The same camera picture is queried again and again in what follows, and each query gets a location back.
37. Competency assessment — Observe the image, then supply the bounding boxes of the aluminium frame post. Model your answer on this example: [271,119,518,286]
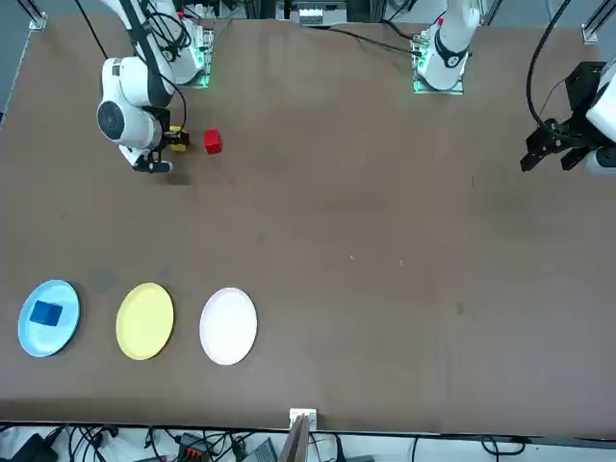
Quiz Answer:
[27,0,49,33]
[579,0,608,45]
[280,407,320,462]

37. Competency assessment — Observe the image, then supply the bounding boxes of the blue cube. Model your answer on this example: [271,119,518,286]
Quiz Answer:
[28,300,64,326]

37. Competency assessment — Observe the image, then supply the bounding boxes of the blue plate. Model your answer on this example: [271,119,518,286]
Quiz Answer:
[17,279,81,358]

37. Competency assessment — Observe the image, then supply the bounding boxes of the white power strip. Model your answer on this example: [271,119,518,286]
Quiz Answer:
[297,3,329,26]

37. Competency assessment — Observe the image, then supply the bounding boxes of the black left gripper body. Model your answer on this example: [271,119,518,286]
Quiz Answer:
[565,62,606,145]

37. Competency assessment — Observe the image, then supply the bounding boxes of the black power adapter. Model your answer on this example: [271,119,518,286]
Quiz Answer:
[9,432,60,462]

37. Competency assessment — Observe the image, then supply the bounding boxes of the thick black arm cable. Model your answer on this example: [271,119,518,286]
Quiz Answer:
[526,0,577,127]

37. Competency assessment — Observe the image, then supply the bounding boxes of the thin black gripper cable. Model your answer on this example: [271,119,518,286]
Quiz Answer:
[71,0,110,60]

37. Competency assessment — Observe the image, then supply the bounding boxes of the red cube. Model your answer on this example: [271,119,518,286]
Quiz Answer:
[203,127,224,156]

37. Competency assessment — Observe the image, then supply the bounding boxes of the yellow plate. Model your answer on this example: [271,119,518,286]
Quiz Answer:
[115,282,175,361]

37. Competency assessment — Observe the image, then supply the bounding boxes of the red and black hub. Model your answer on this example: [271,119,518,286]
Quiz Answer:
[176,432,214,462]

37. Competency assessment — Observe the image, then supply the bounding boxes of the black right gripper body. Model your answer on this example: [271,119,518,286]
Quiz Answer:
[151,108,173,141]

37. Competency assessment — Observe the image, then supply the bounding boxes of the white plate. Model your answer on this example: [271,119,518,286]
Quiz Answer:
[198,287,259,366]

